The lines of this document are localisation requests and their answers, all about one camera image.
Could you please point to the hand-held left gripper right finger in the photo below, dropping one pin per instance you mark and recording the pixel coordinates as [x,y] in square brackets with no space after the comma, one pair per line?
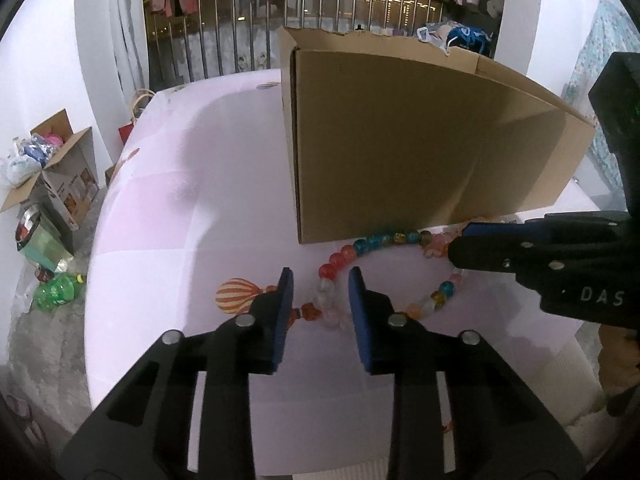
[357,320]

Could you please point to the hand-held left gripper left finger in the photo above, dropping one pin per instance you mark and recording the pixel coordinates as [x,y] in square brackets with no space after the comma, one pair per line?
[282,320]

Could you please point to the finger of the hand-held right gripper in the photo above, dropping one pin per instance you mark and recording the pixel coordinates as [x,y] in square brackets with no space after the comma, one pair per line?
[482,229]
[480,255]

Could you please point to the large brown cardboard box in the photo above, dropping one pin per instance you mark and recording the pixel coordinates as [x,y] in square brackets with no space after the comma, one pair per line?
[400,150]

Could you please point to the blue patterned cloth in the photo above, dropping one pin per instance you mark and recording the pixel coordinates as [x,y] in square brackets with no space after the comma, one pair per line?
[595,60]

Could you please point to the pink printed tablecloth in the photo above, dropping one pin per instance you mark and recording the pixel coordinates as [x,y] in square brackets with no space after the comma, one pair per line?
[175,260]

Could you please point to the green plastic bottle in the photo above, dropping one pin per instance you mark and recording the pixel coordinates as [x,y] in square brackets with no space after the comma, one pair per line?
[55,292]

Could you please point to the red paper bag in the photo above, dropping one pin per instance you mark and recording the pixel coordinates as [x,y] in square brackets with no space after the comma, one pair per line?
[125,132]

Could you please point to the small open cardboard box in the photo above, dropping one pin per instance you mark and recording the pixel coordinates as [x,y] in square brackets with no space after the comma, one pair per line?
[70,180]

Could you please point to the metal balcony railing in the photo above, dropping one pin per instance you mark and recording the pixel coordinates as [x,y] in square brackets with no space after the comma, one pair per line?
[220,35]

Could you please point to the blue white plastic bag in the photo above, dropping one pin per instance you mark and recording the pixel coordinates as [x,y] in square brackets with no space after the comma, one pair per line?
[20,167]

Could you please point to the white curtain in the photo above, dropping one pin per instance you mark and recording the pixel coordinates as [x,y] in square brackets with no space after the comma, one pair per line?
[130,45]

